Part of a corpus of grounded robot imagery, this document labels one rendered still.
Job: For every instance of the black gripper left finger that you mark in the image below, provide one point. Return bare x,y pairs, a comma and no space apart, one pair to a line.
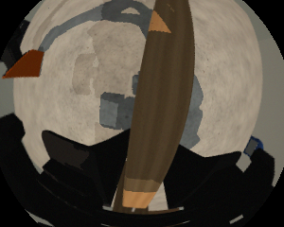
102,162

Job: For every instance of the brown wooden post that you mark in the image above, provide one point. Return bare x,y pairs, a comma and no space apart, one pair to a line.
119,195

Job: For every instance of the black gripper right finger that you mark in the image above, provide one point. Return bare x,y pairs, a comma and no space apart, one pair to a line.
189,171

